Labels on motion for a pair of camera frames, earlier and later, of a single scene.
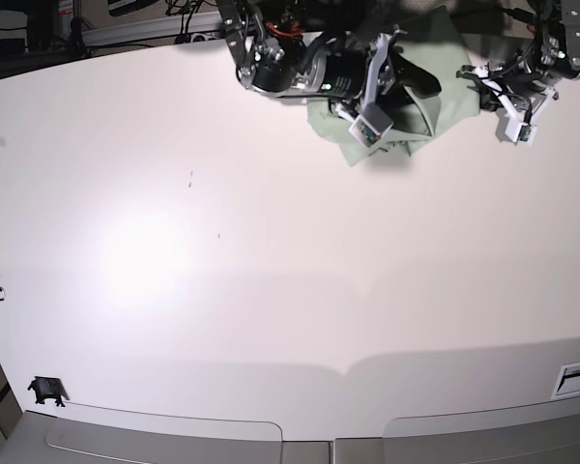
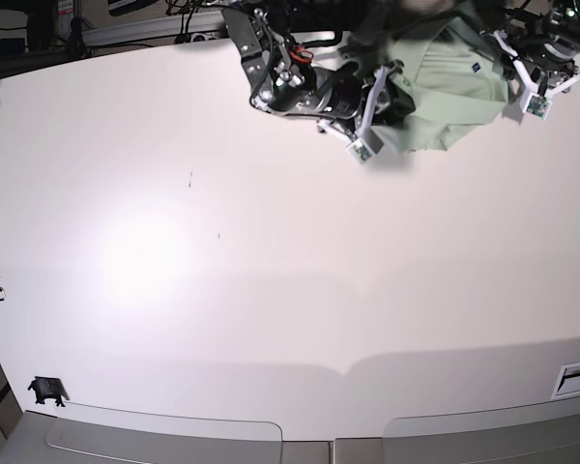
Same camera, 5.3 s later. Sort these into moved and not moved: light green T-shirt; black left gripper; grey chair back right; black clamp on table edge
Moved: black left gripper; light green T-shirt
Not moved: grey chair back right; black clamp on table edge
